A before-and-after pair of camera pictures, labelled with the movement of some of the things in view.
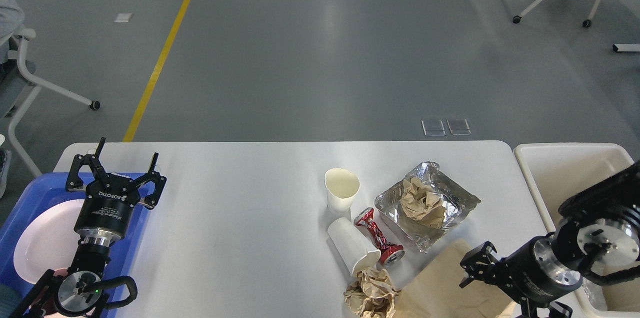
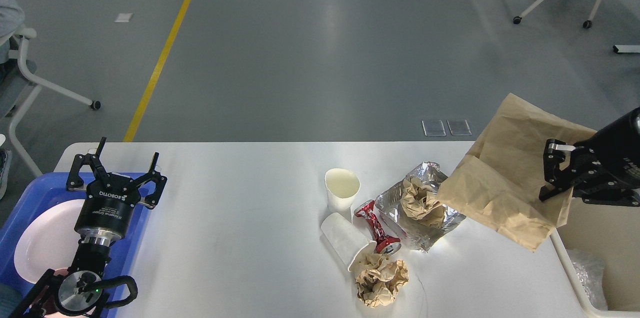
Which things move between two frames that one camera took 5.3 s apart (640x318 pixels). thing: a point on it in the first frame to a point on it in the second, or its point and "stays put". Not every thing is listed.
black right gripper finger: (479, 263) to (553, 185)
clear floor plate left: (433, 128) stays put
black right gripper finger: (528, 310) to (624, 197)
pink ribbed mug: (49, 306) stays put
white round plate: (48, 241) stays put
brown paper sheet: (433, 290) to (498, 184)
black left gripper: (105, 211) stays put
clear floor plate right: (458, 127) stays put
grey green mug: (9, 298) stays put
